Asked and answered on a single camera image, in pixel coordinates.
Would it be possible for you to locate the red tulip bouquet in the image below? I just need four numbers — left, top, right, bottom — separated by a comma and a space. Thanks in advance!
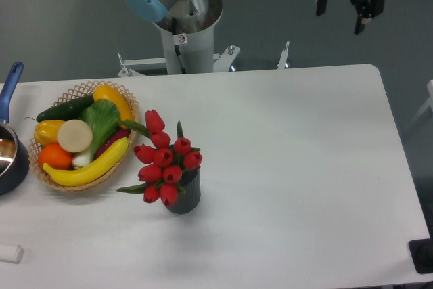
116, 110, 202, 207

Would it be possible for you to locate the dark grey ribbed vase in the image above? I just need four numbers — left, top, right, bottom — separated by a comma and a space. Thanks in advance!
166, 169, 201, 215

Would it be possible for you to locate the white furniture at right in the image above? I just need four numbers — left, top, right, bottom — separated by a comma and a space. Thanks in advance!
405, 80, 432, 135

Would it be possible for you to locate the yellow squash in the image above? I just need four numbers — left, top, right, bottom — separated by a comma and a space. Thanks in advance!
93, 84, 133, 123

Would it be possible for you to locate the purple eggplant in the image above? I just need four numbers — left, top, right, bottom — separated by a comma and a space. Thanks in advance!
93, 128, 131, 159

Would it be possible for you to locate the black device at edge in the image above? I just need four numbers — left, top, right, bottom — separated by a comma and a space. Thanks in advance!
408, 238, 432, 274

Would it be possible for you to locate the green bok choy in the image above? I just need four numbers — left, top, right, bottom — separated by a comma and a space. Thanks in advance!
72, 99, 120, 169

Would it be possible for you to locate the green cucumber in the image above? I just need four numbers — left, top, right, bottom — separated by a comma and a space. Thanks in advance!
26, 95, 94, 123

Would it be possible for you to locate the beige round disc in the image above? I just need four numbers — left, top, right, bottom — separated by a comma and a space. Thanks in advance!
57, 120, 93, 153

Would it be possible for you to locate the yellow banana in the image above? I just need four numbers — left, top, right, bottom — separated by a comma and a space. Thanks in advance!
43, 137, 129, 187

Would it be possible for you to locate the yellow bell pepper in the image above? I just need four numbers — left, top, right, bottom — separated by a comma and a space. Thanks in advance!
34, 120, 65, 146

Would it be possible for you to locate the orange fruit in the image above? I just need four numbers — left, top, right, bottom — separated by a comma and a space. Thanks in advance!
37, 143, 73, 170

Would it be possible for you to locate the white cylinder object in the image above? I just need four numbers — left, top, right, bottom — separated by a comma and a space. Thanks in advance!
0, 242, 24, 264

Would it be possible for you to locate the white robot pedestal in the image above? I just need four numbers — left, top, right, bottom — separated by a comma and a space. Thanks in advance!
159, 27, 214, 75

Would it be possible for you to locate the white metal base frame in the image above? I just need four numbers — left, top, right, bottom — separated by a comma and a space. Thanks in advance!
117, 41, 290, 78

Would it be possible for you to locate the blue handled saucepan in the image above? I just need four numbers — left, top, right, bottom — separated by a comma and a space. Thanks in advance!
1, 62, 29, 195

